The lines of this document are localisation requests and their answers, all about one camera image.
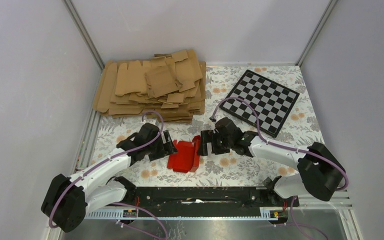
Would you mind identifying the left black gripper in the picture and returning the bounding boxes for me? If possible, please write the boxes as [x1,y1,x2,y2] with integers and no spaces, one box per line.
[145,130,177,161]

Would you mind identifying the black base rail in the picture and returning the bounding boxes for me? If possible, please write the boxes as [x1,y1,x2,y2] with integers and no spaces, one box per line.
[104,186,301,219]

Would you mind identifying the purple cable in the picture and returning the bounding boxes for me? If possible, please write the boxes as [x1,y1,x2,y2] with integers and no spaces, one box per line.
[209,96,349,240]
[48,110,170,240]

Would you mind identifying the floral patterned mat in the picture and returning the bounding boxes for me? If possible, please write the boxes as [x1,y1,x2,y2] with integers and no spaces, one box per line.
[91,66,324,187]

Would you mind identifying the black white checkerboard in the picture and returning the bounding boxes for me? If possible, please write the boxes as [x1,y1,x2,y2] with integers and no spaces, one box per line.
[220,70,300,138]

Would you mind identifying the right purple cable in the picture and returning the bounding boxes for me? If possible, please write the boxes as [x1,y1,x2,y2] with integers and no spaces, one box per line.
[209,96,349,240]

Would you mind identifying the red paper box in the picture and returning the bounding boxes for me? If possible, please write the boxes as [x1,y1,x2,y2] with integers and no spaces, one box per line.
[167,135,201,173]

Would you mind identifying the stack of brown cardboard blanks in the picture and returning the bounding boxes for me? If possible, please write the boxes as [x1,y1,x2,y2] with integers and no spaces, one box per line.
[92,49,207,123]

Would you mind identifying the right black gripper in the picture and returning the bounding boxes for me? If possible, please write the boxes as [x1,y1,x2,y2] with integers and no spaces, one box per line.
[197,130,234,156]

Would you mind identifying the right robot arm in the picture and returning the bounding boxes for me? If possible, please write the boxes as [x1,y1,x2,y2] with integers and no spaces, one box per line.
[197,117,349,206]

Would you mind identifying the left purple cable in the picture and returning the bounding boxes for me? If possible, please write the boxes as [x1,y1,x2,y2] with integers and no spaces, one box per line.
[48,110,170,240]

